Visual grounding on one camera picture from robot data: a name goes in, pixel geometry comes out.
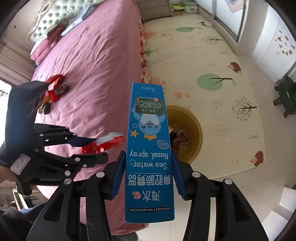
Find red white snack wrapper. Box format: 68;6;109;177
81;132;125;154

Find blue nasal spray box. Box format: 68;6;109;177
125;83;175;223

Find dark round trash piece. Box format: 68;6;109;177
43;102;51;114

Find yellow trash bin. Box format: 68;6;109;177
166;105;203;163

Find left hand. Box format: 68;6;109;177
0;166;17;183

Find orange cloth bag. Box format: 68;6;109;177
38;95;51;113

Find brown crumpled wrapper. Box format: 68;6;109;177
54;83;70;95

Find pink bed sheet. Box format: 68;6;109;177
31;0;149;236

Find brown curtain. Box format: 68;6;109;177
1;43;35;86

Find folded pink quilt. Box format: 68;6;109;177
30;24;66;66

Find folded light blue blanket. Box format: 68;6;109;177
61;6;96;37

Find tufted grey headboard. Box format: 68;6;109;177
26;0;104;44

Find green round stool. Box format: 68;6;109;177
273;75;295;118

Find cartoon tree play mat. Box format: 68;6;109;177
144;14;266;179

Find beige nightstand drawers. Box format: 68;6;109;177
136;0;173;22

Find white shelf cabinet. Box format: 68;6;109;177
252;6;295;82

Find white storage box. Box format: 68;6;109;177
180;0;198;14

